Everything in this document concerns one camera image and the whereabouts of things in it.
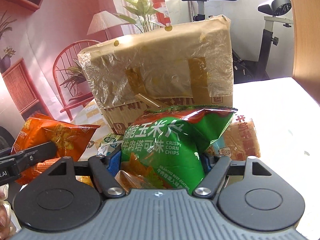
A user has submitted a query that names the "orange snack bag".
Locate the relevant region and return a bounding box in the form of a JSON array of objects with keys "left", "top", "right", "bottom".
[{"left": 11, "top": 114, "right": 100, "bottom": 185}]

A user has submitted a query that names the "green corn chips bag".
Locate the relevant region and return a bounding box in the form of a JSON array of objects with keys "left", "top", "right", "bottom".
[{"left": 121, "top": 105, "right": 237, "bottom": 193}]

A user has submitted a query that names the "person's left hand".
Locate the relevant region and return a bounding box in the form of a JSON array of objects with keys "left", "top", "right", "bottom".
[{"left": 0, "top": 184, "right": 16, "bottom": 240}]

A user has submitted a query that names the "green white small packet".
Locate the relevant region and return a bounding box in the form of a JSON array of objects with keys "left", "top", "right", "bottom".
[{"left": 97, "top": 133, "right": 123, "bottom": 156}]

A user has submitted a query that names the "orange toast bread package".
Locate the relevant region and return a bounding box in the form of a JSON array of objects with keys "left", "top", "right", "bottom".
[{"left": 206, "top": 114, "right": 260, "bottom": 161}]

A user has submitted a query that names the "checkered floral tablecloth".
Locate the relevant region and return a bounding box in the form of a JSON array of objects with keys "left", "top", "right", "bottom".
[{"left": 70, "top": 99, "right": 118, "bottom": 162}]

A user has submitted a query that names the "black exercise bike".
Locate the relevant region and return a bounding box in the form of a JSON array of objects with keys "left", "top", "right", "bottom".
[{"left": 172, "top": 0, "right": 294, "bottom": 84}]

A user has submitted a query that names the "plastic lined cardboard box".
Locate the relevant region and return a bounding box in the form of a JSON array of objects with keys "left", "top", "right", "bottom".
[{"left": 78, "top": 15, "right": 234, "bottom": 135}]

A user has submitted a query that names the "printed room backdrop cloth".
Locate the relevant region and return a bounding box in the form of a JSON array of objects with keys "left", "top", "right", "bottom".
[{"left": 0, "top": 0, "right": 173, "bottom": 123}]

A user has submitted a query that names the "wooden board panel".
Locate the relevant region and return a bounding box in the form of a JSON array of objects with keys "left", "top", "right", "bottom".
[{"left": 291, "top": 0, "right": 319, "bottom": 102}]

